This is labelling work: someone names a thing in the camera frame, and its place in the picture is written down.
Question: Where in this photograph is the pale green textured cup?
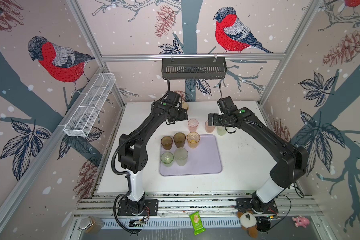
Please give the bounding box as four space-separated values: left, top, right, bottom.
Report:
217 126 227 136

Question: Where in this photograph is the pink clear cup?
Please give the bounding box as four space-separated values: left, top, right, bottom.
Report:
188 119 199 132

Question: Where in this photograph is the yellow amber cup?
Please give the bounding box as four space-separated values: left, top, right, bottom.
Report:
187 132 201 149

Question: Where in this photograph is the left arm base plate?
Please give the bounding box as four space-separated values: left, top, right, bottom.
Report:
116 198 159 216

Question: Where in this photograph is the black hanging wire basket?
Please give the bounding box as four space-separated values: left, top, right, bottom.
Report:
162 58 227 80

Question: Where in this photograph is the small green ribbed cup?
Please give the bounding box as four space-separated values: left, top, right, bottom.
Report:
161 152 174 168

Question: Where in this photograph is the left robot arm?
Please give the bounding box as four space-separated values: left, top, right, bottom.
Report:
111 91 188 215

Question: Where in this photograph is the white wire mesh shelf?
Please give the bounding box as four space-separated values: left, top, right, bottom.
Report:
64 73 116 137

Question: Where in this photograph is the cream patterned saucer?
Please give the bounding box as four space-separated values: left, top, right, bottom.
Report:
182 102 189 110

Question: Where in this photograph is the dark olive cup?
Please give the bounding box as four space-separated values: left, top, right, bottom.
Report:
173 133 186 148

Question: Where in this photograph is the glass jar with lid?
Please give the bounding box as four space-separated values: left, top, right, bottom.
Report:
79 216 104 234

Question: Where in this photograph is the pink plush toy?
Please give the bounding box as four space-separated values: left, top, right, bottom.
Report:
292 216 310 228

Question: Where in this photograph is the salmon textured cup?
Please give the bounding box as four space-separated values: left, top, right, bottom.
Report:
205 121 216 134

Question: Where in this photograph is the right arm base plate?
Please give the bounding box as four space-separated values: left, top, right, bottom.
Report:
234 198 279 215

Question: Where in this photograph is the green snack packet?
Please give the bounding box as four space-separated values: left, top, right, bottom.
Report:
190 211 206 236

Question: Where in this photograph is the plush toy dog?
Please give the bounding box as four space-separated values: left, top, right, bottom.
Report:
237 210 259 239

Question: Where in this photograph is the lilac plastic tray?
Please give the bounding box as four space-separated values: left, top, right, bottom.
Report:
160 135 223 177

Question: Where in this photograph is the tall pale green cup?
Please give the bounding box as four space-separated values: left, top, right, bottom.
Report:
174 148 188 167

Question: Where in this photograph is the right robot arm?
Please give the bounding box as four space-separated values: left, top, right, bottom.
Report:
208 97 309 213

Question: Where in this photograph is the small brown textured cup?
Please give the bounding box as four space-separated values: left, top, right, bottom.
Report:
161 136 173 151

